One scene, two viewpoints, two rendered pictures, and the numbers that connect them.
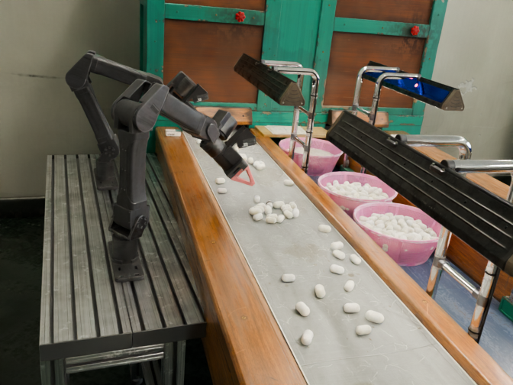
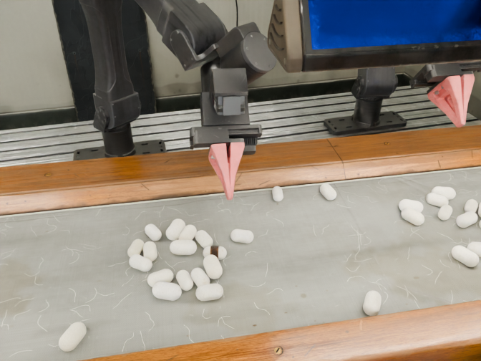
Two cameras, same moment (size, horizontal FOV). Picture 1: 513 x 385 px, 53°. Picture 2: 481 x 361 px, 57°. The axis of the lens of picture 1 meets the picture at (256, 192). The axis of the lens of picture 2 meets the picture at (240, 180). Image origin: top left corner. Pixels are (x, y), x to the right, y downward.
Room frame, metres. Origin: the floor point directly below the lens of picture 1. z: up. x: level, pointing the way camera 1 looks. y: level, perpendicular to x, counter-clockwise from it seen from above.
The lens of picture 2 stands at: (1.54, -0.49, 1.18)
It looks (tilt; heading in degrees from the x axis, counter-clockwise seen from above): 34 degrees down; 97
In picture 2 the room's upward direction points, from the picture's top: straight up
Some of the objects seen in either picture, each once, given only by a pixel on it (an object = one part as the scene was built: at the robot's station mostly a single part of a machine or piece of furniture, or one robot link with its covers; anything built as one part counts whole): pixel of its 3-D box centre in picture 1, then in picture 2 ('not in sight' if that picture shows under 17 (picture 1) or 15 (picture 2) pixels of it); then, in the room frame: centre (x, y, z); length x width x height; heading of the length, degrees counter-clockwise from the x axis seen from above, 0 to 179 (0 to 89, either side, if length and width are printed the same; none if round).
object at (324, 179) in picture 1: (355, 198); not in sight; (1.64, -0.34, 0.72); 0.27 x 0.27 x 0.10
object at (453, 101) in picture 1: (406, 82); not in sight; (1.98, -0.52, 1.08); 0.62 x 0.08 x 0.07; 17
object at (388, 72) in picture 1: (379, 127); not in sight; (1.95, -0.45, 0.90); 0.20 x 0.19 x 0.45; 17
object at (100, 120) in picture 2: (127, 223); (117, 113); (1.17, 0.32, 0.77); 0.09 x 0.06 x 0.06; 55
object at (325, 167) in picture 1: (309, 156); not in sight; (2.06, -0.21, 0.72); 0.27 x 0.27 x 0.10
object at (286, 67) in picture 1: (281, 126); not in sight; (1.83, -0.07, 0.90); 0.20 x 0.19 x 0.45; 17
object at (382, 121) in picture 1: (359, 118); not in sight; (2.42, -0.45, 0.83); 0.30 x 0.06 x 0.07; 107
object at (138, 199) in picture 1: (132, 167); (108, 45); (1.18, 0.31, 0.92); 0.07 x 0.06 x 0.33; 55
